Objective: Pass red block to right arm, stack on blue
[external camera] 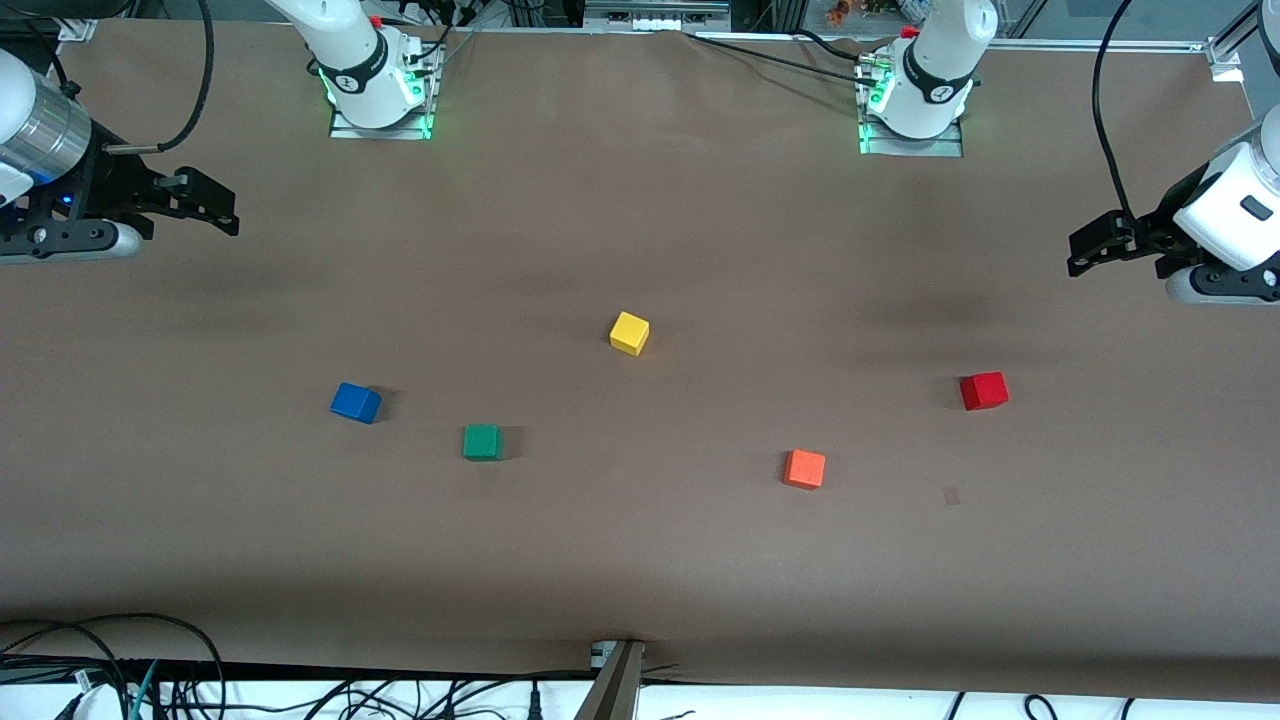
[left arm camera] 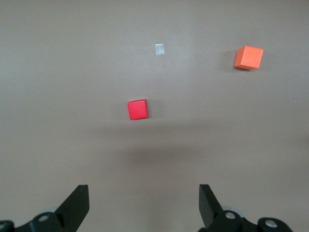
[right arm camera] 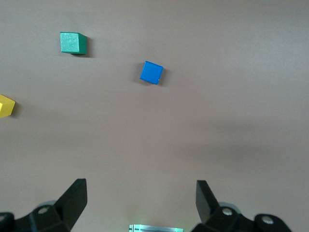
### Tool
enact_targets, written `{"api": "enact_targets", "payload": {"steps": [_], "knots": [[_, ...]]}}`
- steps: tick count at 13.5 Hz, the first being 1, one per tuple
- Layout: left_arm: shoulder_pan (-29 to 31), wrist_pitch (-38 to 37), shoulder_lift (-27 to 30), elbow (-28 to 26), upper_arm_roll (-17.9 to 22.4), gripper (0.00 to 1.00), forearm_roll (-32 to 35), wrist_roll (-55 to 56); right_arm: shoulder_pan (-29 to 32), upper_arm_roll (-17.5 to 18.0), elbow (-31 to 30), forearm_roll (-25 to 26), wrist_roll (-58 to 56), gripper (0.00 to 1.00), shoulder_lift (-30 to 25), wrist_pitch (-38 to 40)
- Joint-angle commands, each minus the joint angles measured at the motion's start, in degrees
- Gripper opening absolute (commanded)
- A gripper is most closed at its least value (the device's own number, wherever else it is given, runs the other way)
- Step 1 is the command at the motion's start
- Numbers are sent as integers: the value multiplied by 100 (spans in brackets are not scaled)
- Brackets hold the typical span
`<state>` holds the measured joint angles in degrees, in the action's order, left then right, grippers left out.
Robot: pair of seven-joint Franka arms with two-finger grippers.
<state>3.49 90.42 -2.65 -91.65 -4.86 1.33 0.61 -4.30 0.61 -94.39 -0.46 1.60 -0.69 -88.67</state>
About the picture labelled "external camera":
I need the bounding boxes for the black looped cable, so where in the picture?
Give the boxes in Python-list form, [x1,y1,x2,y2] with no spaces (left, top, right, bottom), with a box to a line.
[0,612,227,720]

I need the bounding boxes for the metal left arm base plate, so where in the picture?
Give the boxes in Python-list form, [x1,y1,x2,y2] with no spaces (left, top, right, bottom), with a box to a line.
[856,50,966,158]

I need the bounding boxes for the orange block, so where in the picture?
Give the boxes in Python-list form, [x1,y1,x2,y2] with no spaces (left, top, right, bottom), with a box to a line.
[782,449,827,491]

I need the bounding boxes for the grey camera mounting pole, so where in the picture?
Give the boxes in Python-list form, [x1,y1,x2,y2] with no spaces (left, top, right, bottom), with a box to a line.
[574,640,647,720]

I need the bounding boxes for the black cable on table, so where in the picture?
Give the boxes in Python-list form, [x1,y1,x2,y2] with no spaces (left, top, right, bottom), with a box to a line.
[688,30,883,87]

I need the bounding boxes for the yellow block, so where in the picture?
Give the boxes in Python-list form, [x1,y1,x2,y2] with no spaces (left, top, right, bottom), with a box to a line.
[609,311,651,357]

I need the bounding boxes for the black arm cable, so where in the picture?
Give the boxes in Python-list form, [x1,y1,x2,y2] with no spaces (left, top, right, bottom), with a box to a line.
[1092,0,1147,229]
[100,0,216,155]

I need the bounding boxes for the blue block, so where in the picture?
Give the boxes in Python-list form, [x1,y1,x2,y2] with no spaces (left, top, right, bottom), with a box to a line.
[330,382,383,425]

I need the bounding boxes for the white power strip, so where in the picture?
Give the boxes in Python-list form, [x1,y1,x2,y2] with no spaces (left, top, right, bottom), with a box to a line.
[584,0,733,32]

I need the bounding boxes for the teal cable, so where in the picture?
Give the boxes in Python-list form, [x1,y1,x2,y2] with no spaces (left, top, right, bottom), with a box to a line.
[126,660,161,720]

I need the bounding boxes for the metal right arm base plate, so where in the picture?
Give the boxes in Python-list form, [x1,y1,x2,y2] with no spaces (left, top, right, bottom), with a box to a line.
[328,38,443,141]

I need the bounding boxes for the red block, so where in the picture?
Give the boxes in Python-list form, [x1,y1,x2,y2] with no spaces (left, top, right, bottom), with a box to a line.
[960,371,1010,412]

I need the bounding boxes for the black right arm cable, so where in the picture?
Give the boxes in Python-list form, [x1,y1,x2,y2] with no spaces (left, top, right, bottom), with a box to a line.
[100,0,216,155]

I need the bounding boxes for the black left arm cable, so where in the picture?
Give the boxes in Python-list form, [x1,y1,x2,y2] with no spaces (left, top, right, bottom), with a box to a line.
[1092,0,1147,229]

